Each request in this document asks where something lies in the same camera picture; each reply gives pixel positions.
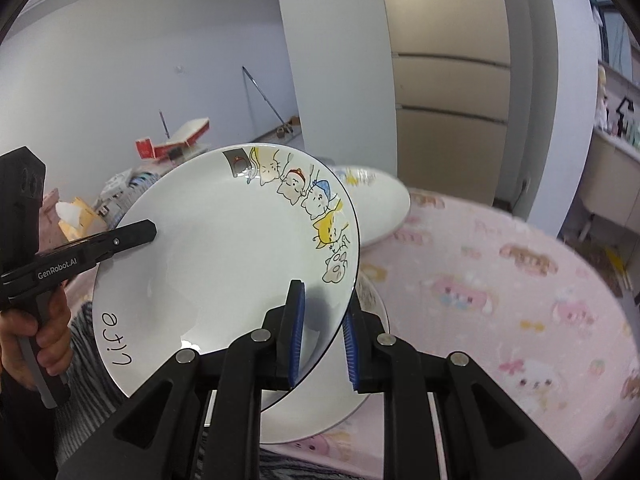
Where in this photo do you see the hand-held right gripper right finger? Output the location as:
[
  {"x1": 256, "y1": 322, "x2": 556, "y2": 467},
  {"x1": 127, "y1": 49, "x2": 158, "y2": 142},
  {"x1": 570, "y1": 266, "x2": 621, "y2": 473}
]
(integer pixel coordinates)
[{"x1": 342, "y1": 297, "x2": 583, "y2": 480}]

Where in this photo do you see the red and white open box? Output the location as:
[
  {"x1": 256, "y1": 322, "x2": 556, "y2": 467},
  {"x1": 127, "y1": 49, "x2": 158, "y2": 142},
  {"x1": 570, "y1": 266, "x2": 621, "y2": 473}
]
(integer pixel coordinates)
[{"x1": 152, "y1": 119, "x2": 211, "y2": 161}]

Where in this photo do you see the grey striped towel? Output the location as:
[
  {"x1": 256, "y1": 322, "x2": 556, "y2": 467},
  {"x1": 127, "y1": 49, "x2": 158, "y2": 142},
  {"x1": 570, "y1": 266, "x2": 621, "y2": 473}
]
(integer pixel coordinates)
[{"x1": 0, "y1": 300, "x2": 351, "y2": 480}]

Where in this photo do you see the white cartoon cat plate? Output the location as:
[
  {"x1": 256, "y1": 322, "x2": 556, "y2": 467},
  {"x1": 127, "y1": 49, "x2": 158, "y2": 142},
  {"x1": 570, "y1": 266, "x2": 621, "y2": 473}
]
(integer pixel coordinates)
[
  {"x1": 91, "y1": 144, "x2": 360, "y2": 398},
  {"x1": 259, "y1": 270, "x2": 391, "y2": 446},
  {"x1": 330, "y1": 165, "x2": 412, "y2": 249}
]

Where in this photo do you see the black faucet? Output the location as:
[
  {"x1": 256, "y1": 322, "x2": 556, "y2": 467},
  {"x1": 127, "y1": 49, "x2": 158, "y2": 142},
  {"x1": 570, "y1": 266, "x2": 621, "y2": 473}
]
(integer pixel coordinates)
[{"x1": 612, "y1": 97, "x2": 636, "y2": 136}]

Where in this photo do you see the white printed paper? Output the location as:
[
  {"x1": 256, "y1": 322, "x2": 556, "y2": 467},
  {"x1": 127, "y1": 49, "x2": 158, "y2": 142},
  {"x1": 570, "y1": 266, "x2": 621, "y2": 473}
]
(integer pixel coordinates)
[{"x1": 100, "y1": 172, "x2": 161, "y2": 226}]

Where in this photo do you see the pale doll figure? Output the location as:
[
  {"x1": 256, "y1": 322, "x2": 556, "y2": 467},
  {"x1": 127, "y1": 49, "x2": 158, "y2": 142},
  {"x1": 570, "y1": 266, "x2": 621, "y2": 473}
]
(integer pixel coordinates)
[{"x1": 595, "y1": 67, "x2": 611, "y2": 128}]

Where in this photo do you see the pink cartoon print tablecloth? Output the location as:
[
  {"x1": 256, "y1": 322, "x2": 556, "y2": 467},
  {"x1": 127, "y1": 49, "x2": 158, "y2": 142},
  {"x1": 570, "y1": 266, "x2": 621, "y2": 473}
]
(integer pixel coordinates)
[{"x1": 65, "y1": 187, "x2": 640, "y2": 480}]

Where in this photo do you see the beige bathroom vanity cabinet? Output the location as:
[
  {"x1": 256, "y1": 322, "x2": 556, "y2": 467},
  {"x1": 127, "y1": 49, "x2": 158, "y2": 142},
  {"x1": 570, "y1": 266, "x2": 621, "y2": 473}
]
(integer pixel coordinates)
[{"x1": 560, "y1": 125, "x2": 640, "y2": 246}]

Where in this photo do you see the mop with metal handle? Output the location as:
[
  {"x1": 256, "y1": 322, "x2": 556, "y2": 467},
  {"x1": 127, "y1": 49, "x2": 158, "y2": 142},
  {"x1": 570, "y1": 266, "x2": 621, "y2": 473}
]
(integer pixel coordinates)
[{"x1": 242, "y1": 66, "x2": 293, "y2": 138}]

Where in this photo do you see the gold three-door fridge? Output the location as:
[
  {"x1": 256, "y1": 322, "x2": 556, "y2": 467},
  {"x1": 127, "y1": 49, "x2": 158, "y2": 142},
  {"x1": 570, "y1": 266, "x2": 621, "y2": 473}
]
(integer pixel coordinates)
[{"x1": 375, "y1": 0, "x2": 513, "y2": 201}]

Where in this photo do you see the person's left hand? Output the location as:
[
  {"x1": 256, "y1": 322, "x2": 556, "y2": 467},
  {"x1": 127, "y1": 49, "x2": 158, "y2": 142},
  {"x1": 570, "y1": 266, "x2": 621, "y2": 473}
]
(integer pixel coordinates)
[{"x1": 0, "y1": 287, "x2": 73, "y2": 391}]

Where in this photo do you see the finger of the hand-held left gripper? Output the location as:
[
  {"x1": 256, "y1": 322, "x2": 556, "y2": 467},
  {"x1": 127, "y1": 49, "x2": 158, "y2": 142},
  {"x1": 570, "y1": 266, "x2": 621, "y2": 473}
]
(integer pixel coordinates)
[{"x1": 80, "y1": 219, "x2": 158, "y2": 262}]

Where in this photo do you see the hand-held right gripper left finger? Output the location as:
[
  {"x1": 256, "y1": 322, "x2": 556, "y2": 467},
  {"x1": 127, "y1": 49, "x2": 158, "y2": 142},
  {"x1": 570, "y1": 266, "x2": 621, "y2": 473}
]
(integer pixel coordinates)
[{"x1": 55, "y1": 280, "x2": 307, "y2": 480}]

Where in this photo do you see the yellow tissue box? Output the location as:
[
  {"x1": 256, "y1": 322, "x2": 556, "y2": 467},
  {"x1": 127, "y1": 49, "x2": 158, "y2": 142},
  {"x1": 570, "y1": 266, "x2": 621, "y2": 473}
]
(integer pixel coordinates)
[{"x1": 56, "y1": 197, "x2": 108, "y2": 241}]

